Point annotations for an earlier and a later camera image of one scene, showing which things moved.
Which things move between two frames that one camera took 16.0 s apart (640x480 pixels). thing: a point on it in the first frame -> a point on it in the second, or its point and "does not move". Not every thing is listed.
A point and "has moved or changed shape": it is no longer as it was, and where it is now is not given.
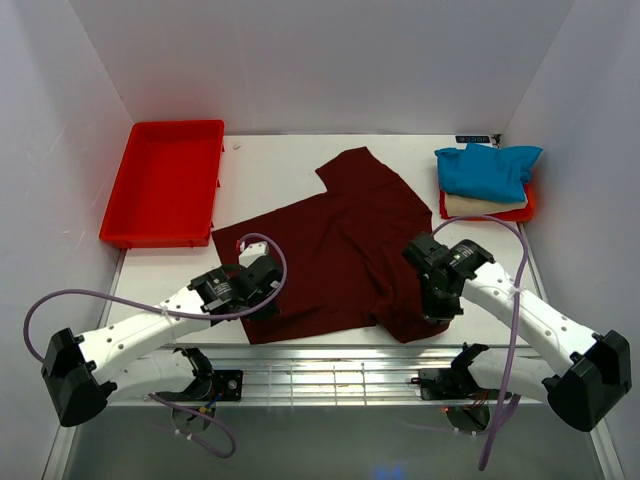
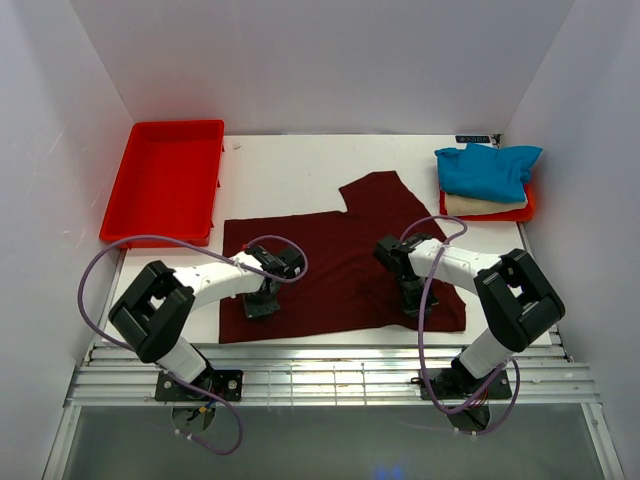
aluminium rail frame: x=325 y=375 does not move
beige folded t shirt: x=461 y=205 does not move
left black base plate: x=221 y=385 does not move
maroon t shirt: x=346 y=268 has moved or changed shape
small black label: x=472 y=139 does not move
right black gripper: x=438 y=313 -> x=411 y=305
